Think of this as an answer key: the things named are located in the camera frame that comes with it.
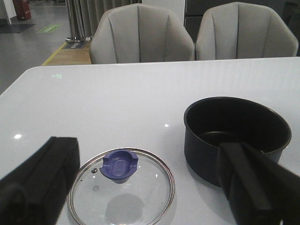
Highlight metal stanchion posts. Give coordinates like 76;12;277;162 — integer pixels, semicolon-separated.
65;0;92;43

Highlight grey armchair left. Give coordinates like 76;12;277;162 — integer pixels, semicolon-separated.
90;4;195;64

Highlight glass lid purple knob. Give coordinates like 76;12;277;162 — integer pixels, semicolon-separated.
67;148;175;225

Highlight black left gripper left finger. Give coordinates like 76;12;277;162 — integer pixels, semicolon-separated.
0;137;80;225

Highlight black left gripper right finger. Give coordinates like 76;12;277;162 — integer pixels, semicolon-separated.
217;143;300;225

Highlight dark blue saucepan purple handle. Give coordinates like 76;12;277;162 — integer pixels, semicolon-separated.
184;97;292;186

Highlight grey armchair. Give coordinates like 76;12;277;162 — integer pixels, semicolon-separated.
195;2;299;60
90;4;195;64

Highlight grey armchair right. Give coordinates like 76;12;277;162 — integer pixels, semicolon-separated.
195;2;299;60

